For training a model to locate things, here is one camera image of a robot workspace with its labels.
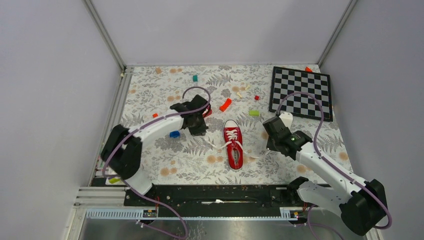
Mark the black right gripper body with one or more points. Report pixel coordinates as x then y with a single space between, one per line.
271 144

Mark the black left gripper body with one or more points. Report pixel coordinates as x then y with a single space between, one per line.
199 127

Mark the blue plastic toy piece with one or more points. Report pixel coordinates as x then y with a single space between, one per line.
174 134

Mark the red canvas sneaker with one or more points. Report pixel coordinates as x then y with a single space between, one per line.
233 139

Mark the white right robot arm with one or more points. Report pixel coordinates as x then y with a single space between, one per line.
360 204

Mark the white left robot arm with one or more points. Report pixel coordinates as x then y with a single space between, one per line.
122 151

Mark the red white window brick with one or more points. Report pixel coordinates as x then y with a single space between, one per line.
206 113

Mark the orange red curved block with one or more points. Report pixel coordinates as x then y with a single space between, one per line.
225 106

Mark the green rectangular block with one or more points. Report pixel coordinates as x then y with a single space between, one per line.
254 113

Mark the floral patterned table mat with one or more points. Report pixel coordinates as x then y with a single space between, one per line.
202 160

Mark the black grey chessboard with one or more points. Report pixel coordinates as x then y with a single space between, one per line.
313 99

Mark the orange block behind chessboard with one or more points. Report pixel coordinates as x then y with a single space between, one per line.
307 69

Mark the yellow green block stack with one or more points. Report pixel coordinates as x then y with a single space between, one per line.
113 180

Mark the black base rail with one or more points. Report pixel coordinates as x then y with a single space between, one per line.
215 201

